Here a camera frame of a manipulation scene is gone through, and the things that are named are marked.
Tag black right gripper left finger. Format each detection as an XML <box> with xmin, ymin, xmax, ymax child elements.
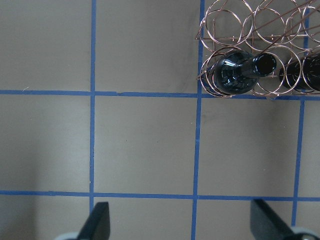
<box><xmin>77</xmin><ymin>202</ymin><xmax>111</xmax><ymax>240</ymax></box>

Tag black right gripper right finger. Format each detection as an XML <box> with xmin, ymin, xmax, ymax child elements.
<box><xmin>250</xmin><ymin>199</ymin><xmax>294</xmax><ymax>240</ymax></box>

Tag dark wine bottle in basket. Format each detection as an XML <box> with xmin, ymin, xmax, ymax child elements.
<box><xmin>210</xmin><ymin>50</ymin><xmax>277</xmax><ymax>95</ymax></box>

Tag copper wire wine basket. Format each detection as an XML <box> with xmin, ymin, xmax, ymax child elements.
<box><xmin>196</xmin><ymin>0</ymin><xmax>320</xmax><ymax>98</ymax></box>

